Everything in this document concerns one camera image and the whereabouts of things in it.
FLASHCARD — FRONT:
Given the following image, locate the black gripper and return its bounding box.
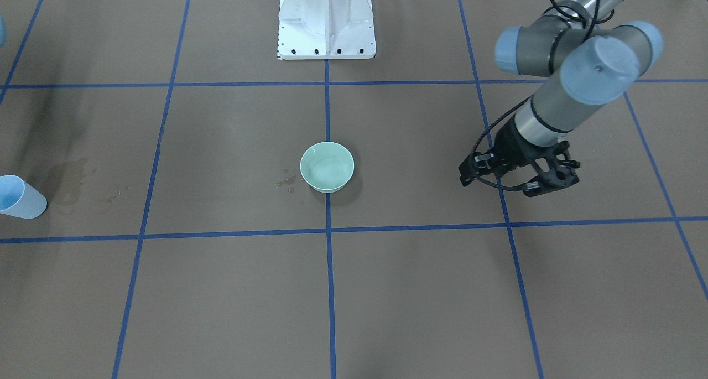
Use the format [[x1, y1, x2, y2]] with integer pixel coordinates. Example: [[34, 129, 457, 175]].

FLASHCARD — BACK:
[[458, 122, 556, 187]]

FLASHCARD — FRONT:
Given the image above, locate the light green ceramic bowl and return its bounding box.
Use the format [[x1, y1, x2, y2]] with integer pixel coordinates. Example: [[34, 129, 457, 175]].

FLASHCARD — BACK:
[[299, 142, 356, 194]]

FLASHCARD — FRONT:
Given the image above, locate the light blue plastic cup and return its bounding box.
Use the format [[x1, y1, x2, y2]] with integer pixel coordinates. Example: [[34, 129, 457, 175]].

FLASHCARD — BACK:
[[1, 175, 48, 220]]

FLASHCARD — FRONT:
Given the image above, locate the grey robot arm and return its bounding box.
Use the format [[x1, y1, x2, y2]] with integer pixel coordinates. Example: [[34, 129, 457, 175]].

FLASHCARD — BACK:
[[459, 0, 664, 197]]

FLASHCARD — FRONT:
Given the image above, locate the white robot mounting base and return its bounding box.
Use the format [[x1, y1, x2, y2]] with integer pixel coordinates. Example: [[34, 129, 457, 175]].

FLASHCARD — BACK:
[[277, 0, 377, 60]]

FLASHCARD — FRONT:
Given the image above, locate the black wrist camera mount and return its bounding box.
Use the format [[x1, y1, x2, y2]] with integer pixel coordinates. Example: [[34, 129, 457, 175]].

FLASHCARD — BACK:
[[522, 141, 581, 197]]

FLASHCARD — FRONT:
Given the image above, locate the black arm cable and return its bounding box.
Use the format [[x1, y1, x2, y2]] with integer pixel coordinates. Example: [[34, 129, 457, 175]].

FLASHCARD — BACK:
[[470, 0, 617, 193]]

